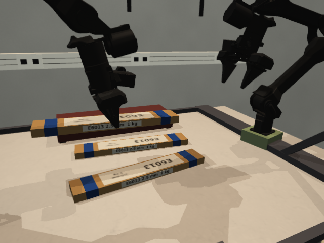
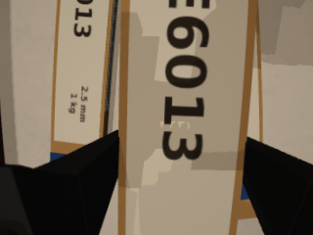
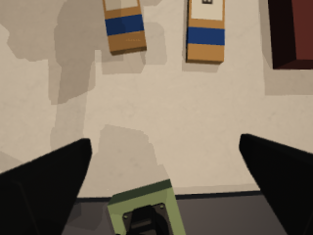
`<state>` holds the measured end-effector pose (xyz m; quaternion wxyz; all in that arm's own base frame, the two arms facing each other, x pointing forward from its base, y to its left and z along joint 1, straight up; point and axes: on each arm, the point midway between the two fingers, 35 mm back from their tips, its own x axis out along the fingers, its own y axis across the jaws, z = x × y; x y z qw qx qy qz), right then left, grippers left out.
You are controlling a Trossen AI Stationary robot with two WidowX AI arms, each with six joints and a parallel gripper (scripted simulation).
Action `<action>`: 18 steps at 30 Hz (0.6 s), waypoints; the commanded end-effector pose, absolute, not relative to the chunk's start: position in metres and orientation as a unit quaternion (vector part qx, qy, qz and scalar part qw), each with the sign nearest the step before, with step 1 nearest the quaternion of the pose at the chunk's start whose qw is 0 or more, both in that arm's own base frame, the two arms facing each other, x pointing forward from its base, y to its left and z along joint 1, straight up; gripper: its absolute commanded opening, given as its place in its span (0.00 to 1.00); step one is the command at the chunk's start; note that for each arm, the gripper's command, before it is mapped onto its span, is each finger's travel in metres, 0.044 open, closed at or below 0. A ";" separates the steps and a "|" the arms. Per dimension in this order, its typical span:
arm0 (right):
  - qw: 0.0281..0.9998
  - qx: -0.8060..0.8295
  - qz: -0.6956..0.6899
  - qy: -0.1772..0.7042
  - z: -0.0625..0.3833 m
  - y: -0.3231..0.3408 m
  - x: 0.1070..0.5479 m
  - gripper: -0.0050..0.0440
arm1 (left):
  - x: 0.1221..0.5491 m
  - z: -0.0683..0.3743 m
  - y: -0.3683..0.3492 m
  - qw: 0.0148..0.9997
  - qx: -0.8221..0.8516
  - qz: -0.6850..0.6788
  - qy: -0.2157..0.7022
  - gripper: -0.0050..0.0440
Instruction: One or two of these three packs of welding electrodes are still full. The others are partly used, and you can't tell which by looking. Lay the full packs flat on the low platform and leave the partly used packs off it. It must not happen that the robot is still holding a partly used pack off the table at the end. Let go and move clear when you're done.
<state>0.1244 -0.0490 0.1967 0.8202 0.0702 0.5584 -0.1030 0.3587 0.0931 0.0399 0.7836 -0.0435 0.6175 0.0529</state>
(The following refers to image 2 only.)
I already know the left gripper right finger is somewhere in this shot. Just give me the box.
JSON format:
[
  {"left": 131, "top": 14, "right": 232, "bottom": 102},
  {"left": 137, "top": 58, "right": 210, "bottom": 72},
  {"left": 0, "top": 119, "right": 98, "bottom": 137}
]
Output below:
[{"left": 243, "top": 137, "right": 313, "bottom": 235}]

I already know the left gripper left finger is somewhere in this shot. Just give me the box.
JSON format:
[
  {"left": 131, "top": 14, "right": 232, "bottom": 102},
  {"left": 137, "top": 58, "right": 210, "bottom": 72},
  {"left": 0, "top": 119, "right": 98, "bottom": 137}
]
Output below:
[{"left": 0, "top": 130, "right": 119, "bottom": 235}]

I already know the dark red rectangular block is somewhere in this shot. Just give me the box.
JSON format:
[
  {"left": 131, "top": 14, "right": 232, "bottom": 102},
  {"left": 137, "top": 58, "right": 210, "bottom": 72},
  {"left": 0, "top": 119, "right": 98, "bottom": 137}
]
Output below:
[{"left": 0, "top": 108, "right": 5, "bottom": 164}]

